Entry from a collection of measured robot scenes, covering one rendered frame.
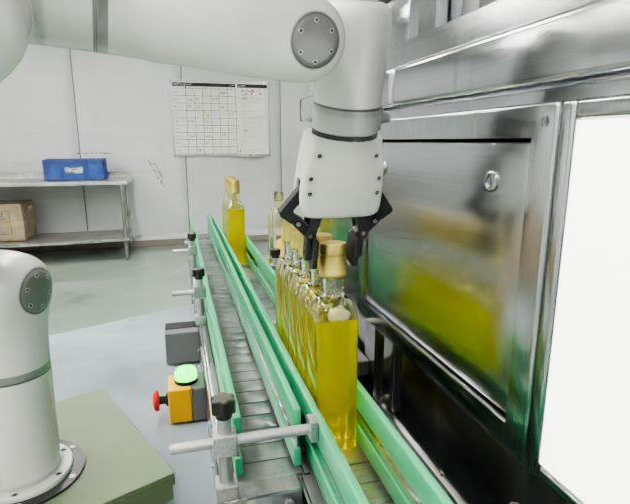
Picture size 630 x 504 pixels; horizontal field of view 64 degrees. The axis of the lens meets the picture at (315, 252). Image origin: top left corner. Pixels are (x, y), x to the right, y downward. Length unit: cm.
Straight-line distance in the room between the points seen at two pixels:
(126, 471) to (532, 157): 65
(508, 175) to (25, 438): 65
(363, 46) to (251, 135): 603
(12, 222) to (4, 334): 545
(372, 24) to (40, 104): 622
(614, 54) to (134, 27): 37
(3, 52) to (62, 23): 7
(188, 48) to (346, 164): 22
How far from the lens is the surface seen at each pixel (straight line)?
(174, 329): 129
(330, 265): 63
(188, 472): 93
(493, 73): 57
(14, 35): 43
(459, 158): 60
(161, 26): 46
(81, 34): 49
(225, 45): 45
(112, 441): 87
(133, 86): 654
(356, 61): 54
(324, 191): 58
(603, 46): 46
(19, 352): 72
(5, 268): 69
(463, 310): 61
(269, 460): 71
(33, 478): 80
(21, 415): 76
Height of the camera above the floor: 129
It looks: 12 degrees down
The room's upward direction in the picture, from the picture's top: straight up
